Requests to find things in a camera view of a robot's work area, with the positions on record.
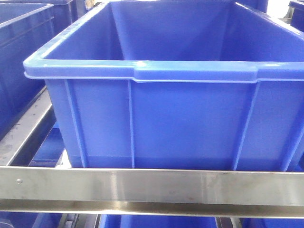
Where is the blue bin at left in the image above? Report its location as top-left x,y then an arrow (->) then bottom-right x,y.
0,3 -> 54,137

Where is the steel shelf front rail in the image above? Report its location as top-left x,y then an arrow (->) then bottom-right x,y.
0,166 -> 304,219

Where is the large blue plastic bin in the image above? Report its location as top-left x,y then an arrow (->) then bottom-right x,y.
24,0 -> 304,171

